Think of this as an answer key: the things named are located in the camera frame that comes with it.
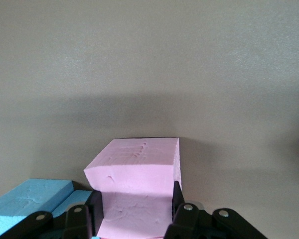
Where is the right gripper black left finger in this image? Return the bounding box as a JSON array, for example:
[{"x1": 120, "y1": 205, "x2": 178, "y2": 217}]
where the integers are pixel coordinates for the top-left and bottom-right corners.
[{"x1": 0, "y1": 189, "x2": 103, "y2": 239}]

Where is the brown table mat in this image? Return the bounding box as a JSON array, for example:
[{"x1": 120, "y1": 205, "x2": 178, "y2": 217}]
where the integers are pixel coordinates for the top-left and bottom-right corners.
[{"x1": 0, "y1": 0, "x2": 299, "y2": 239}]

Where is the pink foam cube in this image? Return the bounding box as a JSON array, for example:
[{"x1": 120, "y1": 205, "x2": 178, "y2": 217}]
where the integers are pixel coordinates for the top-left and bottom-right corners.
[{"x1": 83, "y1": 137, "x2": 182, "y2": 239}]

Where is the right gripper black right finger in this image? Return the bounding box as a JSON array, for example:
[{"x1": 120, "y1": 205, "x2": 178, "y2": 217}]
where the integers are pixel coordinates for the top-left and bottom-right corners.
[{"x1": 164, "y1": 181, "x2": 267, "y2": 239}]

